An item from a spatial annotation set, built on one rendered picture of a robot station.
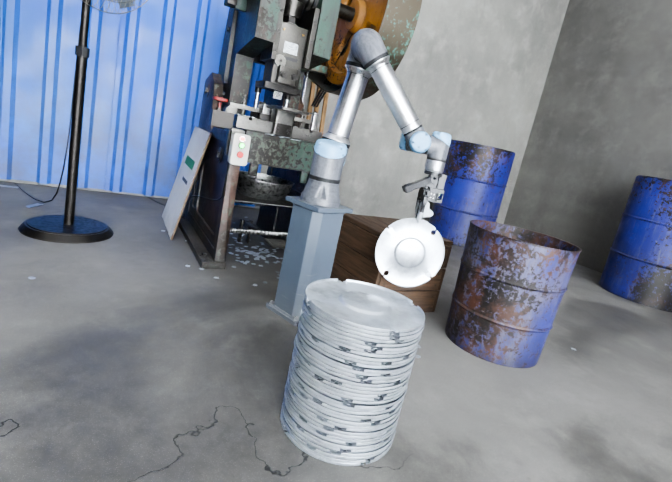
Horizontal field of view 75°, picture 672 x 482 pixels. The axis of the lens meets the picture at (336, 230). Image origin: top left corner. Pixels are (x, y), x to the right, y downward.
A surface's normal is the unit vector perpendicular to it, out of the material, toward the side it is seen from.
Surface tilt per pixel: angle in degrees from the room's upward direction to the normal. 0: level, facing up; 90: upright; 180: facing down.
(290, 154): 90
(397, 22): 101
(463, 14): 90
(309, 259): 90
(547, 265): 92
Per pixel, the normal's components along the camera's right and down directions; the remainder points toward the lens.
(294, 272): -0.68, 0.01
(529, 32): 0.45, 0.28
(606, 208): -0.87, -0.08
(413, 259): 0.08, 0.18
